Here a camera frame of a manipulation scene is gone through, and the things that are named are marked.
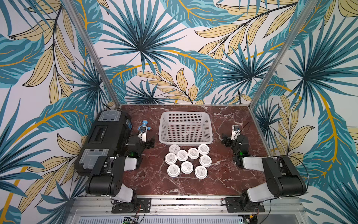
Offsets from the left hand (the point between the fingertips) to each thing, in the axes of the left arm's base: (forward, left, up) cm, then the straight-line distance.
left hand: (146, 134), depth 93 cm
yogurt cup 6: (-12, -31, -1) cm, 33 cm away
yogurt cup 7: (-17, -37, -1) cm, 41 cm away
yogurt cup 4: (-16, -17, -1) cm, 23 cm away
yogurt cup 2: (-9, -19, -1) cm, 21 cm away
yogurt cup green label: (-21, -26, -1) cm, 34 cm away
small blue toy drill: (+14, +5, -6) cm, 16 cm away
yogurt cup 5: (-14, -24, -1) cm, 27 cm away
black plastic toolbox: (-3, +21, +9) cm, 23 cm away
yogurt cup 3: (-9, -37, -1) cm, 38 cm away
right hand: (+2, -56, +2) cm, 57 cm away
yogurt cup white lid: (-23, -19, -1) cm, 30 cm away
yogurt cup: (-24, -34, -1) cm, 42 cm away
